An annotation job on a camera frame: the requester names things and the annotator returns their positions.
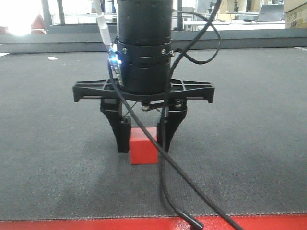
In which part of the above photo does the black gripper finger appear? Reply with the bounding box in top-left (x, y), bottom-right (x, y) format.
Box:
top-left (165, 99), bottom-right (188, 152)

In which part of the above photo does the dark red bag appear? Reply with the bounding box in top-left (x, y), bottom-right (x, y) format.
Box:
top-left (31, 14), bottom-right (46, 34)

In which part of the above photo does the black cable long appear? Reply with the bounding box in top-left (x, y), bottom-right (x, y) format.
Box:
top-left (107, 62), bottom-right (243, 230)

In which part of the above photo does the dark grey table mat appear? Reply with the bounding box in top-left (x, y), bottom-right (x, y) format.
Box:
top-left (0, 48), bottom-right (307, 220)

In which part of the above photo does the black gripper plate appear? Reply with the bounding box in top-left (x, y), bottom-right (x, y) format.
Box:
top-left (72, 79), bottom-right (215, 153)

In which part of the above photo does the green circuit board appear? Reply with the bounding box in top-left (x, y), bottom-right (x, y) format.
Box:
top-left (108, 43), bottom-right (123, 86)

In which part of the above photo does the grey laptop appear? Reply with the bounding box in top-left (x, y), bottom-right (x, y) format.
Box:
top-left (256, 4), bottom-right (284, 22)

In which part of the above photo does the white background desk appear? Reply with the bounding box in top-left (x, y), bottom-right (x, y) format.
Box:
top-left (183, 20), bottom-right (286, 31)

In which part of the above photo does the white cable connector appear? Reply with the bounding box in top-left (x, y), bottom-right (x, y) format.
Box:
top-left (93, 0), bottom-right (112, 46)

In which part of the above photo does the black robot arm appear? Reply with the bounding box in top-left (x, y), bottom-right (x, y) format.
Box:
top-left (72, 0), bottom-right (214, 152)

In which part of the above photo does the red magnetic cube block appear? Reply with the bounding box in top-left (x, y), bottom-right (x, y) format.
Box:
top-left (129, 127), bottom-right (158, 165)

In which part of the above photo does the black cable looped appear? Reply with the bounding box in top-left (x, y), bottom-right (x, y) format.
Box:
top-left (158, 0), bottom-right (223, 230)

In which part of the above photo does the cardboard box right background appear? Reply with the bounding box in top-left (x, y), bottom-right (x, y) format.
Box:
top-left (284, 0), bottom-right (307, 29)

